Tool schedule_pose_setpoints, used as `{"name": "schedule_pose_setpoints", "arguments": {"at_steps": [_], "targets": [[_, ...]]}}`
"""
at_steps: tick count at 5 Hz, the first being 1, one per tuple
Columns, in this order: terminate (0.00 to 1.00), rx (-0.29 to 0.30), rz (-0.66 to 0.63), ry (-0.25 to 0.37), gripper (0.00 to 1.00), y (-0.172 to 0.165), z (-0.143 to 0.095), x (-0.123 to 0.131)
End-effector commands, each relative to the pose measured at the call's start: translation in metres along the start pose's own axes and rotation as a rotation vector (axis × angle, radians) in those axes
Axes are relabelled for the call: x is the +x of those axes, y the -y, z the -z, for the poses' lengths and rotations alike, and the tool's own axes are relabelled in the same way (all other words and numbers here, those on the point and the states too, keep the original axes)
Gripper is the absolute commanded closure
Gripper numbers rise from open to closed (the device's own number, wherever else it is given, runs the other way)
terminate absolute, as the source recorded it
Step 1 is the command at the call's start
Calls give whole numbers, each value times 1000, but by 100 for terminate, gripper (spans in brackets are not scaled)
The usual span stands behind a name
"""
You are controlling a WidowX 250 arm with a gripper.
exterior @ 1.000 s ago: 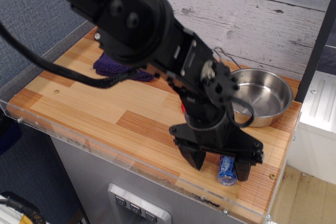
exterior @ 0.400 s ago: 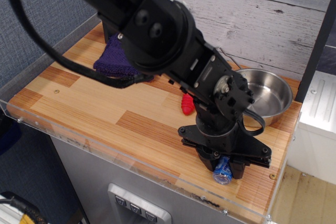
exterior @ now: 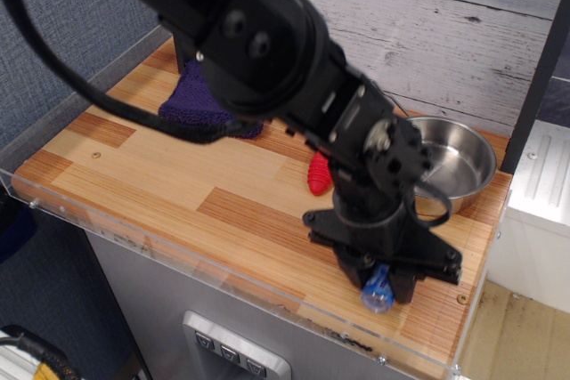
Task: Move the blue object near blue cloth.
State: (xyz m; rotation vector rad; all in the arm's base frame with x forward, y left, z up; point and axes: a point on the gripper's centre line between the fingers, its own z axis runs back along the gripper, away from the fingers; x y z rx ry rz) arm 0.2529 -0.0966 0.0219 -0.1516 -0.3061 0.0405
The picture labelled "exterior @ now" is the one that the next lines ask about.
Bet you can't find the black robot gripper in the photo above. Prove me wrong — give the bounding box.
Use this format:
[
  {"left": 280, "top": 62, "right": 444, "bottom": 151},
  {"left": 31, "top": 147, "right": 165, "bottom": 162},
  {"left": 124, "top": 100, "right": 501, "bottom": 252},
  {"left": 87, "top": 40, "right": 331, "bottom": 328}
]
[{"left": 303, "top": 183, "right": 462, "bottom": 304}]

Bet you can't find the blue gum bottle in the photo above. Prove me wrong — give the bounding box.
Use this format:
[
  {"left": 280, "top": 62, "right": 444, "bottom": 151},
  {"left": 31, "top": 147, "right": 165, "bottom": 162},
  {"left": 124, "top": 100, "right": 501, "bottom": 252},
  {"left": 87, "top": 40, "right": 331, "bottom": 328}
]
[{"left": 361, "top": 264, "right": 395, "bottom": 313}]

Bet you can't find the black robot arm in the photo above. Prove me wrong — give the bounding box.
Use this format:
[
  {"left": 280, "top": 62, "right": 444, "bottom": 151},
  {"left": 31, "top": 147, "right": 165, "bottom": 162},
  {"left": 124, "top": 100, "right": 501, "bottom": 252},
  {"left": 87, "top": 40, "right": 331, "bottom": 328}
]
[{"left": 142, "top": 0, "right": 462, "bottom": 303}]

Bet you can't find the yellow object at corner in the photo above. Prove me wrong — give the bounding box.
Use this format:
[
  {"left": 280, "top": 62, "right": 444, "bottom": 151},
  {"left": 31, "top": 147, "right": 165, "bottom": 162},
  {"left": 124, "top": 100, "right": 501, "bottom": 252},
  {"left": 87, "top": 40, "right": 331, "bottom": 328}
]
[{"left": 32, "top": 363, "right": 59, "bottom": 380}]

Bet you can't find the dark blue object at left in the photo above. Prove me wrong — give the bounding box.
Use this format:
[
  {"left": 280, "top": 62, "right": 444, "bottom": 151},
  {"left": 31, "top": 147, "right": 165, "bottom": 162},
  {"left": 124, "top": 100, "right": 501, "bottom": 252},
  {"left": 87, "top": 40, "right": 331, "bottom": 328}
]
[{"left": 1, "top": 192, "right": 37, "bottom": 263}]

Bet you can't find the clear acrylic table guard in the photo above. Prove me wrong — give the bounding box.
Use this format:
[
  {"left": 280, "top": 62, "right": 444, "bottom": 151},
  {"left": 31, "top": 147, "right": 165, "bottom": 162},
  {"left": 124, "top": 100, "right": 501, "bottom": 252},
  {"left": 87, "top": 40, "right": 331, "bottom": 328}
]
[{"left": 1, "top": 37, "right": 511, "bottom": 379}]

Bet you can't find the small stainless steel pan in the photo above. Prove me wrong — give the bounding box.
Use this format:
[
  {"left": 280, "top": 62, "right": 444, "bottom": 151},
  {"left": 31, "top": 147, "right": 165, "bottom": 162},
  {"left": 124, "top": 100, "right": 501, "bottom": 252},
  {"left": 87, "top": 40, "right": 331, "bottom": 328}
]
[{"left": 394, "top": 101, "right": 497, "bottom": 214}]

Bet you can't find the white side appliance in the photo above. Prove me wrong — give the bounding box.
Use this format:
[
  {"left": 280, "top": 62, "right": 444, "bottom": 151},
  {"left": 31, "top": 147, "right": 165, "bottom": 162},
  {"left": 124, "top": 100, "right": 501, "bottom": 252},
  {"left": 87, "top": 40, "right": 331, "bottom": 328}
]
[{"left": 487, "top": 120, "right": 569, "bottom": 312}]

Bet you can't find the silver cabinet with dispenser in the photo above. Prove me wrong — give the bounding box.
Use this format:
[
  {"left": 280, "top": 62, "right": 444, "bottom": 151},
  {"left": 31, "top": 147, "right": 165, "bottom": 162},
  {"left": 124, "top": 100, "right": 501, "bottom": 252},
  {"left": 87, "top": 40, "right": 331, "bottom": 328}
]
[{"left": 88, "top": 233, "right": 451, "bottom": 379}]

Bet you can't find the purple folded towel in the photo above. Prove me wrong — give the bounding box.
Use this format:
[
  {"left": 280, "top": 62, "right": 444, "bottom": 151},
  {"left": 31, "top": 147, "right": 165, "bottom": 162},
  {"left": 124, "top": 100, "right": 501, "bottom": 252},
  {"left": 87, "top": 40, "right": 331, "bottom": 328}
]
[{"left": 158, "top": 61, "right": 236, "bottom": 129}]

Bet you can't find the red handled metal spoon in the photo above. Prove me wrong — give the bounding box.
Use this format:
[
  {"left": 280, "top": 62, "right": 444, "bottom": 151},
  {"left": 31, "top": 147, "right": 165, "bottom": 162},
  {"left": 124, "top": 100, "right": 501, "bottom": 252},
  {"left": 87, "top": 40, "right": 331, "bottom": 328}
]
[{"left": 307, "top": 151, "right": 332, "bottom": 196}]

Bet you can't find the dark right vertical post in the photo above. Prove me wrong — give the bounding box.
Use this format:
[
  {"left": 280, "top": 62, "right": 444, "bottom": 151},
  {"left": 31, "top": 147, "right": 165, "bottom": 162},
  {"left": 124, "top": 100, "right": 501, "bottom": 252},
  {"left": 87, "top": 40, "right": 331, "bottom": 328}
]
[{"left": 500, "top": 0, "right": 569, "bottom": 174}]

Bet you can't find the dark vertical post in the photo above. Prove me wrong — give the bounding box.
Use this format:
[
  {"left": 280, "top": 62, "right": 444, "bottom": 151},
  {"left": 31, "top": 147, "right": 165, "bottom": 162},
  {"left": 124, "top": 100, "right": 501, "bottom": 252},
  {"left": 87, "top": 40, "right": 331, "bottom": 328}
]
[
  {"left": 500, "top": 0, "right": 569, "bottom": 174},
  {"left": 173, "top": 31, "right": 197, "bottom": 74}
]

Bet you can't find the dark left vertical post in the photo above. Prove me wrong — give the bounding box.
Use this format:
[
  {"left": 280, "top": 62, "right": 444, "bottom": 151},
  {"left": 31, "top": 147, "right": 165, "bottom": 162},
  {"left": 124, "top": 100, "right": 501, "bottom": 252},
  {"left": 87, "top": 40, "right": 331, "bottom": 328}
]
[{"left": 173, "top": 31, "right": 197, "bottom": 74}]

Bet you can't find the black braided cable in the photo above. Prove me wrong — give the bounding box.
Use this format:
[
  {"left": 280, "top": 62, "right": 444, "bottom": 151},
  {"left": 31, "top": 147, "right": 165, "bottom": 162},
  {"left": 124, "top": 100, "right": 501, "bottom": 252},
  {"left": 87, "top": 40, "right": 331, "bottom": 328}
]
[{"left": 0, "top": 0, "right": 250, "bottom": 146}]

